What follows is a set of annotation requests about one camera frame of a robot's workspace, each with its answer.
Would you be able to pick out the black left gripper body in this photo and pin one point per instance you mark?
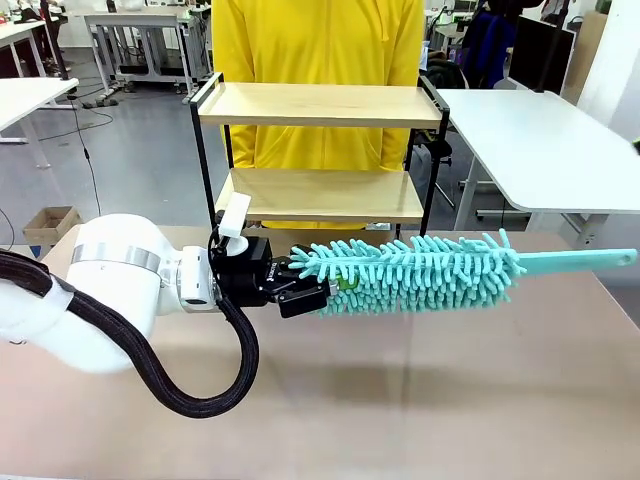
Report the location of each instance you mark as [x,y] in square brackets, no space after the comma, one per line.
[245,280]

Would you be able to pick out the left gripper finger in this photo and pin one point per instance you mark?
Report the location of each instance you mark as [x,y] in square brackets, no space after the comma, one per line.
[302,300]
[290,267]

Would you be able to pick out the teal microfibre duster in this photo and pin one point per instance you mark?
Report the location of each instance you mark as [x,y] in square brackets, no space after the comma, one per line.
[425,280]

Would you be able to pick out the person's left forearm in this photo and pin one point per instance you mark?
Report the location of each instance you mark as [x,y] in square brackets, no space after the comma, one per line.
[392,147]

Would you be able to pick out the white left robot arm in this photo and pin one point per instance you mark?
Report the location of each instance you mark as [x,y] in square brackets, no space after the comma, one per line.
[115,280]

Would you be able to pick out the black office chair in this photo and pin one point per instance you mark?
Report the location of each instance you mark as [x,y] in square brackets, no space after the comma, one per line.
[440,150]

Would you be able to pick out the open cardboard box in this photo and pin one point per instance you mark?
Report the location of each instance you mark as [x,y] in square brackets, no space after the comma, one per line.
[52,225]

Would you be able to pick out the person in yellow hoodie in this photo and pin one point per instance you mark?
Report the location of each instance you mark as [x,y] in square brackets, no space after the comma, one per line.
[320,40]

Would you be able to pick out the black bag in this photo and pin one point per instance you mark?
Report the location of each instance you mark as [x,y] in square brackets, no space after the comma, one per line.
[445,70]

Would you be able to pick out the white desk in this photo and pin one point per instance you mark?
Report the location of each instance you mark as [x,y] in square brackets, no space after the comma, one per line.
[30,95]
[525,150]
[20,30]

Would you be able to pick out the blue jacket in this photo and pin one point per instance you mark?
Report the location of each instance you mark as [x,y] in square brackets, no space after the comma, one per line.
[485,45]

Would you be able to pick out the black computer monitor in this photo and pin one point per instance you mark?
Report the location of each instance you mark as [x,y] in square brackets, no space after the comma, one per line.
[540,55]

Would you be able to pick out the brown cardboard panel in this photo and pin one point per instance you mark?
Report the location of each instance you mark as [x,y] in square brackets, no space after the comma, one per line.
[592,50]

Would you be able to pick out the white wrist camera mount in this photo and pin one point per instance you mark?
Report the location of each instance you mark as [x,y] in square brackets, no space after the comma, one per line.
[235,215]

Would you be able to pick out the black frame wooden shelf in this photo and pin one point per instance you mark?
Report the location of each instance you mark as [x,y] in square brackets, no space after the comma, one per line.
[310,102]

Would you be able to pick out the grey metal frame table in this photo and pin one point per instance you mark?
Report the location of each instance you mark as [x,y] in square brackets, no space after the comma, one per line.
[130,20]

